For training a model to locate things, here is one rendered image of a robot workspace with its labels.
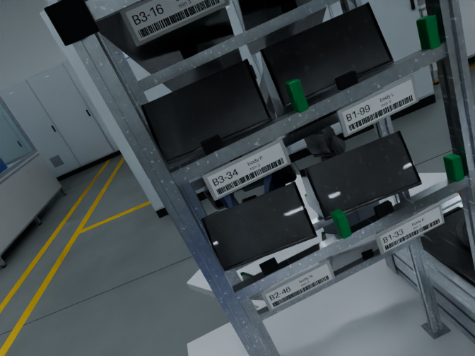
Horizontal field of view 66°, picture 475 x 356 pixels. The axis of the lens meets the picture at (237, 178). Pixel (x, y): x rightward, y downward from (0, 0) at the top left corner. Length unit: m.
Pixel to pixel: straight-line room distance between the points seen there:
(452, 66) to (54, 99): 8.04
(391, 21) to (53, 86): 6.32
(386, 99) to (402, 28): 3.66
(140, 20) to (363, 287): 0.86
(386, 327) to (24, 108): 8.12
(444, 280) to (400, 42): 3.37
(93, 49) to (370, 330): 0.81
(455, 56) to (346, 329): 0.67
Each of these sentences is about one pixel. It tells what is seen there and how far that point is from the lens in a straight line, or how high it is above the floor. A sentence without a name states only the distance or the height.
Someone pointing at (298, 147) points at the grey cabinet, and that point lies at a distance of 3.90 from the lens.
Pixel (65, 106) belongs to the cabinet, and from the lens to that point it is 8.24.
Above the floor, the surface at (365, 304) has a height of 0.86.
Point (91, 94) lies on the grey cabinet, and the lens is 3.80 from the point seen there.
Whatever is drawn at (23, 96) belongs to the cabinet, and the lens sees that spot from 8.50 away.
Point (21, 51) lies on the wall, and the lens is 8.93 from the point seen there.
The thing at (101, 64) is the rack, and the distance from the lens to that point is 0.34.
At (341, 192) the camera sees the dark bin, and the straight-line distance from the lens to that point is 0.49.
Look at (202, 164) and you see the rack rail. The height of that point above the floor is 1.47.
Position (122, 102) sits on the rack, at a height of 1.55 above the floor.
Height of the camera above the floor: 1.58
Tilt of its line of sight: 22 degrees down
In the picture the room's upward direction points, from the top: 25 degrees counter-clockwise
